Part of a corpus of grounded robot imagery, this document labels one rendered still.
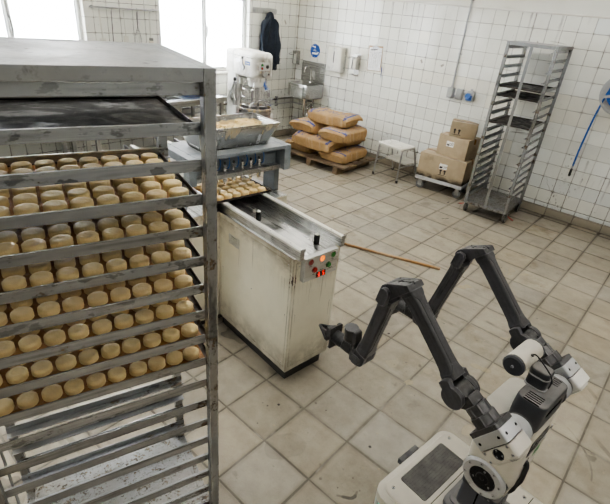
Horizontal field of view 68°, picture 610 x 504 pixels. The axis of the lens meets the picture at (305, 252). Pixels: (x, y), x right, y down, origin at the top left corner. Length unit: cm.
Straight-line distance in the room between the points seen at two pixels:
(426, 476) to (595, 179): 441
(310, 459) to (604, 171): 457
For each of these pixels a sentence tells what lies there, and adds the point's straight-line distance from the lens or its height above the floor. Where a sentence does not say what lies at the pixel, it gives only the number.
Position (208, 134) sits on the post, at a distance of 111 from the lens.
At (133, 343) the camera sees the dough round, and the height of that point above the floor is 106.
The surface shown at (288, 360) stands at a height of 17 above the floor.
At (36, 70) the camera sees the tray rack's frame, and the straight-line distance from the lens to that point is 103.
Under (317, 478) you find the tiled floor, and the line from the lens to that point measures 241.
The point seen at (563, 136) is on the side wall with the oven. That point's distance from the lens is 595.
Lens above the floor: 196
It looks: 28 degrees down
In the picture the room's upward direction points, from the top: 6 degrees clockwise
